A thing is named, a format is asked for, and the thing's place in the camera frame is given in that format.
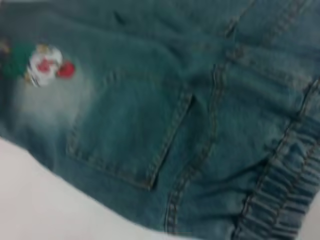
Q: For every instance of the blue denim shorts with print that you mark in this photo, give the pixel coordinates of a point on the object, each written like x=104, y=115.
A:
x=175, y=112

